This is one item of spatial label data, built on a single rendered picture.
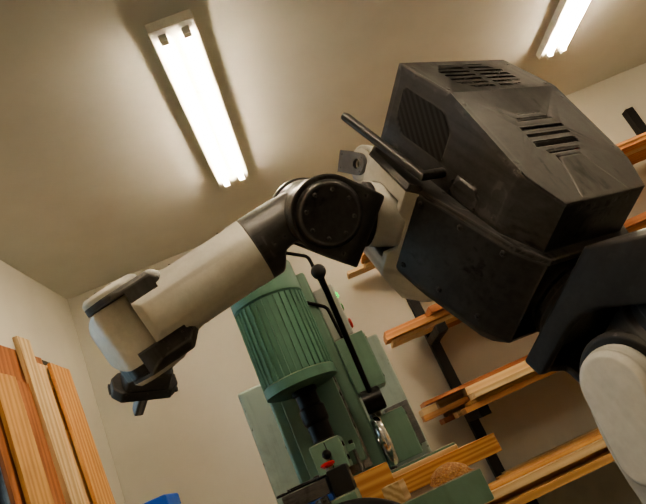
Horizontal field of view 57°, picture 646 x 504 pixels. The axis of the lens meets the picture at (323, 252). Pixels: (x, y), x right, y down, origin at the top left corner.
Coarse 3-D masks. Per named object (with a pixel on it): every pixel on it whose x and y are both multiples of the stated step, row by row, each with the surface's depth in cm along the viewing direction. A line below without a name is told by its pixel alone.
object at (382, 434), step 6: (372, 420) 144; (378, 420) 142; (372, 426) 147; (378, 426) 141; (384, 426) 141; (378, 432) 140; (384, 432) 139; (378, 438) 140; (384, 438) 139; (390, 438) 143; (384, 444) 138; (390, 444) 138; (384, 450) 138; (390, 450) 138; (390, 456) 138; (396, 456) 139; (390, 462) 140; (396, 462) 140
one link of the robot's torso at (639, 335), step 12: (624, 312) 63; (636, 312) 62; (612, 324) 65; (624, 324) 62; (636, 324) 61; (600, 336) 64; (612, 336) 62; (624, 336) 61; (636, 336) 61; (588, 348) 65; (636, 348) 60
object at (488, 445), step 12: (468, 444) 129; (480, 444) 129; (492, 444) 129; (444, 456) 129; (456, 456) 129; (468, 456) 128; (480, 456) 128; (420, 468) 128; (432, 468) 128; (396, 480) 128; (408, 480) 128; (420, 480) 128
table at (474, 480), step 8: (472, 472) 113; (480, 472) 113; (456, 480) 113; (464, 480) 113; (472, 480) 113; (480, 480) 112; (424, 488) 122; (432, 488) 115; (440, 488) 113; (448, 488) 112; (456, 488) 112; (464, 488) 112; (472, 488) 112; (480, 488) 112; (488, 488) 112; (416, 496) 113; (424, 496) 112; (432, 496) 112; (440, 496) 112; (448, 496) 112; (456, 496) 112; (464, 496) 112; (472, 496) 112; (480, 496) 112; (488, 496) 111
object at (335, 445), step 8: (328, 440) 128; (336, 440) 128; (312, 448) 128; (320, 448) 128; (328, 448) 128; (336, 448) 128; (344, 448) 130; (312, 456) 128; (320, 456) 127; (336, 456) 127; (344, 456) 127; (320, 464) 127; (336, 464) 127; (352, 464) 136; (320, 472) 126
